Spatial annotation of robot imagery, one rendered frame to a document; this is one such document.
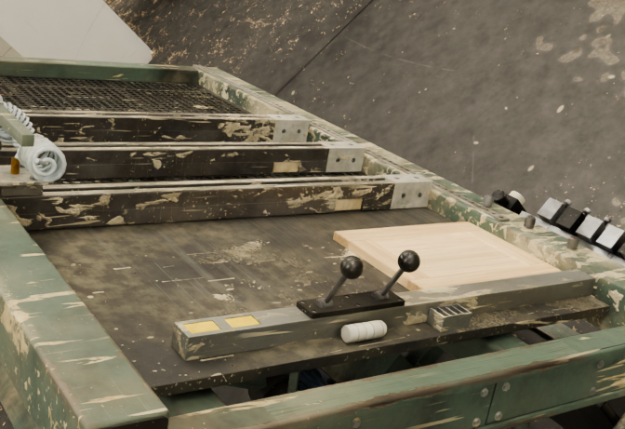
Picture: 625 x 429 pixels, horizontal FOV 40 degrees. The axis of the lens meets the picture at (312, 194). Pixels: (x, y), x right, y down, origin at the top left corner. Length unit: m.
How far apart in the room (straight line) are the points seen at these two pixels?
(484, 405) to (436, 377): 0.11
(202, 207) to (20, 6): 3.70
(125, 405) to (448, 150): 2.77
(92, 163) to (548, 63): 2.22
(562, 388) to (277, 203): 0.78
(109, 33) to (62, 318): 4.48
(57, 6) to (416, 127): 2.54
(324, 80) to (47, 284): 3.26
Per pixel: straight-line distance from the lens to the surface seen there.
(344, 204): 2.06
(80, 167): 2.03
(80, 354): 1.10
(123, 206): 1.77
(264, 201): 1.93
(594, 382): 1.57
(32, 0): 5.43
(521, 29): 3.95
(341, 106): 4.18
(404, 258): 1.43
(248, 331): 1.34
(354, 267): 1.35
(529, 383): 1.43
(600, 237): 2.14
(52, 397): 1.07
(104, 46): 5.60
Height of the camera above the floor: 2.46
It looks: 39 degrees down
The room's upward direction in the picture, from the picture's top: 44 degrees counter-clockwise
